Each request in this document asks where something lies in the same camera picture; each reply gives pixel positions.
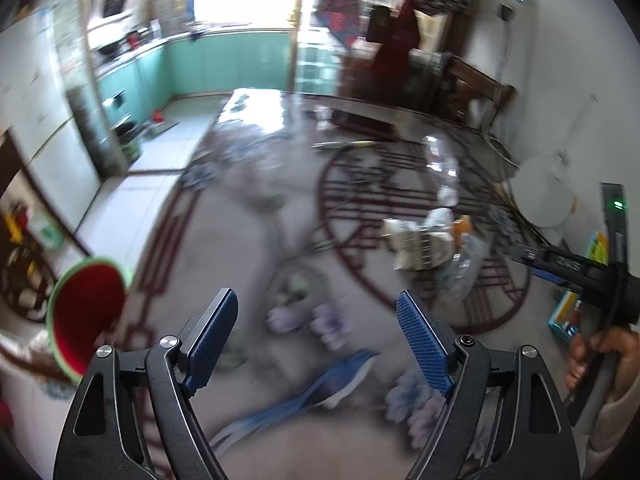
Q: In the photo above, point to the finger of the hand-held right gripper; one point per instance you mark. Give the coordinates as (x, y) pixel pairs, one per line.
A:
(552, 278)
(555, 257)

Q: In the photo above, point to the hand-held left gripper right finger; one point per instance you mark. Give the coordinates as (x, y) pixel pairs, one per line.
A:
(422, 347)

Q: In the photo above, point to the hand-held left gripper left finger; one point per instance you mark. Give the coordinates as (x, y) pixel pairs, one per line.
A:
(210, 347)

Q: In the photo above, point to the paper pack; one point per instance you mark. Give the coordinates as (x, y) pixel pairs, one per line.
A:
(420, 245)

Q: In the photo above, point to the red bucket with green rim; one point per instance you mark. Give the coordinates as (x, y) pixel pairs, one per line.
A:
(85, 310)

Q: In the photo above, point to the person's right forearm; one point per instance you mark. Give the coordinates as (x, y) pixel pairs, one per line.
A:
(617, 425)

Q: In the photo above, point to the person's right hand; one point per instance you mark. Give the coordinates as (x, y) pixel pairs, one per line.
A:
(582, 360)

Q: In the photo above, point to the colourful cardboard box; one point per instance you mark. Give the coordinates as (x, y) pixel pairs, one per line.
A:
(562, 312)

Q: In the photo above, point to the white round fan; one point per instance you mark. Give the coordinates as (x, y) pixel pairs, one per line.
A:
(542, 190)

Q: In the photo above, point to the blue fly swatter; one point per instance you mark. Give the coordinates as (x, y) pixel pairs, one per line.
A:
(345, 380)

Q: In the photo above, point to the clear plastic wrap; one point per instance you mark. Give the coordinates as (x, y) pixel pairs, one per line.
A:
(467, 265)

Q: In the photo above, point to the clear plastic bottle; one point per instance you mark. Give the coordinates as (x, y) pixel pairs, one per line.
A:
(442, 160)

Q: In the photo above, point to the white cloth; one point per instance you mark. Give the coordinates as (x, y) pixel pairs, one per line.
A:
(35, 357)

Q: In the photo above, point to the brown wooden chair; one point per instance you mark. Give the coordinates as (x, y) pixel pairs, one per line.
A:
(475, 85)

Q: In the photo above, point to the green detergent bottle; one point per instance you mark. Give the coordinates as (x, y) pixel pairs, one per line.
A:
(47, 232)

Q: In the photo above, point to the pen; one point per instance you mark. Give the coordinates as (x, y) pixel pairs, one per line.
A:
(345, 145)

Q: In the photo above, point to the kitchen bin with black bag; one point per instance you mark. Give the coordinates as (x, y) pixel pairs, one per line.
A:
(129, 142)

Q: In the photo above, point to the grey dustpan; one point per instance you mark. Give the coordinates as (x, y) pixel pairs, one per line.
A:
(167, 126)

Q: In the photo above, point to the dark phone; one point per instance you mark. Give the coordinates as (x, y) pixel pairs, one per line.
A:
(365, 122)

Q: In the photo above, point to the red broom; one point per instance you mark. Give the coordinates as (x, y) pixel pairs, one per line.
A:
(159, 117)

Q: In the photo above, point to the carved dark wooden chair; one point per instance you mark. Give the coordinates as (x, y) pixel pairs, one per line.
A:
(30, 172)

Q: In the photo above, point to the red hanging garment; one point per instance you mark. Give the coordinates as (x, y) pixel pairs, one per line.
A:
(397, 45)

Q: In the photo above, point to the glass sliding door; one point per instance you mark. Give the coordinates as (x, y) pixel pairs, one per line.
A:
(80, 110)

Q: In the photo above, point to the teal kitchen base cabinets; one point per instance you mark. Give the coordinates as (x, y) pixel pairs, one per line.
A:
(225, 62)

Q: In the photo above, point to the white fridge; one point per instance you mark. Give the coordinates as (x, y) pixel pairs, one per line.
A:
(40, 110)

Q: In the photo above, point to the black hanging bag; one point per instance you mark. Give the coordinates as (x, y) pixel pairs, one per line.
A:
(378, 22)

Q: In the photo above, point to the plaid hanging cloth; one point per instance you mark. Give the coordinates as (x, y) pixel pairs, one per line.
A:
(337, 10)

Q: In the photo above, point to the range hood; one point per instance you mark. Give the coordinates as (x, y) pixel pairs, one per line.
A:
(115, 5)

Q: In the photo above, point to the black wall charger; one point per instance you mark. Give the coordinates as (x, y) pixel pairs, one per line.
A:
(506, 12)

